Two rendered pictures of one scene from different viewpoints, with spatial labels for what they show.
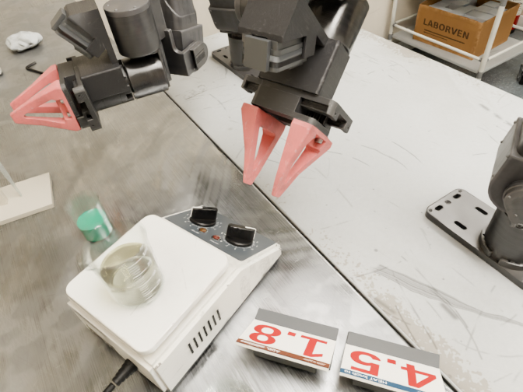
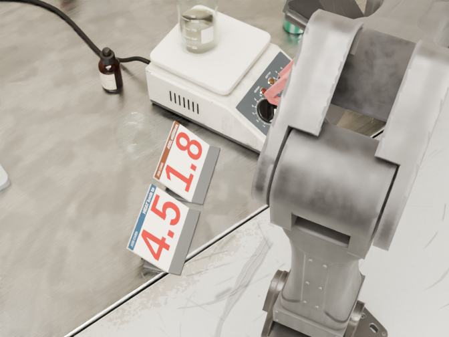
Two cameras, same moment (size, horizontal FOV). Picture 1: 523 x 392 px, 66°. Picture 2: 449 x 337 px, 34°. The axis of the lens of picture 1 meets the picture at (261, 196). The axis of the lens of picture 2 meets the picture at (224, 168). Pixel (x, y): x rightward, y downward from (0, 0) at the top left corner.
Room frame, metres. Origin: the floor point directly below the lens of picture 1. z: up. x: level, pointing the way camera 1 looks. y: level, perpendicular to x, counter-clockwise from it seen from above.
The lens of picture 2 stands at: (0.14, -0.55, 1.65)
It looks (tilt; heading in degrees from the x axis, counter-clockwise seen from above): 54 degrees down; 81
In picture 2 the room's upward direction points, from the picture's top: straight up
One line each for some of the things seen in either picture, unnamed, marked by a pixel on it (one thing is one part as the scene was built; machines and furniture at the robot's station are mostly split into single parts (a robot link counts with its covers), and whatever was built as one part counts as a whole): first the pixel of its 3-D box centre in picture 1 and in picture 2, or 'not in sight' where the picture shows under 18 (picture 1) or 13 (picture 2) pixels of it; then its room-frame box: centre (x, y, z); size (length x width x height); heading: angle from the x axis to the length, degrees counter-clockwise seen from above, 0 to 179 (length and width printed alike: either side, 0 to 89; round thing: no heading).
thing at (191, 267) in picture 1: (149, 275); (210, 47); (0.23, 0.12, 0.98); 0.12 x 0.12 x 0.01; 49
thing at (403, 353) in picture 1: (391, 364); (165, 229); (0.15, -0.10, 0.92); 0.09 x 0.06 x 0.04; 67
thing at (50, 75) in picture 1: (48, 102); not in sight; (0.49, 0.27, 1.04); 0.09 x 0.07 x 0.07; 109
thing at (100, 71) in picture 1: (85, 48); not in sight; (0.52, 0.20, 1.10); 0.07 x 0.06 x 0.11; 20
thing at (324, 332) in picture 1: (289, 336); (188, 162); (0.18, -0.01, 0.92); 0.09 x 0.06 x 0.04; 67
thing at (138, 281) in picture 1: (124, 267); (196, 21); (0.22, 0.13, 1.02); 0.06 x 0.05 x 0.08; 139
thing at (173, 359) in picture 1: (177, 281); (228, 78); (0.25, 0.10, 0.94); 0.22 x 0.13 x 0.08; 139
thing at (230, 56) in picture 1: (244, 49); not in sight; (0.80, 0.00, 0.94); 0.20 x 0.07 x 0.08; 28
